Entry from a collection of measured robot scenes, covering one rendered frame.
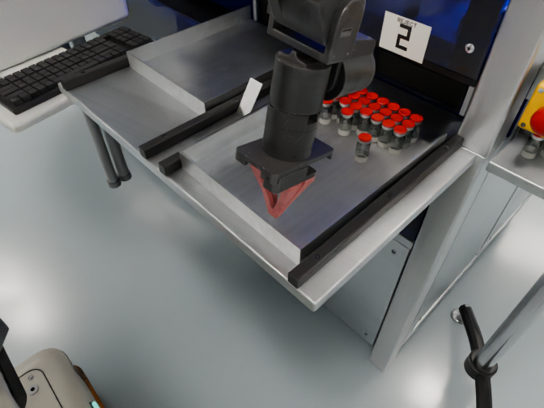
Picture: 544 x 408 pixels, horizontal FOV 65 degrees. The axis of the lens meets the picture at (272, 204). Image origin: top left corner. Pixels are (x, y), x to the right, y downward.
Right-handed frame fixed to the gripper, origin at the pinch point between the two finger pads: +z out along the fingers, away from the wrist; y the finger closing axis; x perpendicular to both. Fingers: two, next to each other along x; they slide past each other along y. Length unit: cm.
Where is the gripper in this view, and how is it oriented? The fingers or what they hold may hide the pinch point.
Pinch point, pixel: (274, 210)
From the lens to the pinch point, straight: 54.2
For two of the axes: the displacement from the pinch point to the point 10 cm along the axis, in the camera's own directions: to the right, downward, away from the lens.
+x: -7.0, -5.2, 5.0
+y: 7.0, -3.5, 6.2
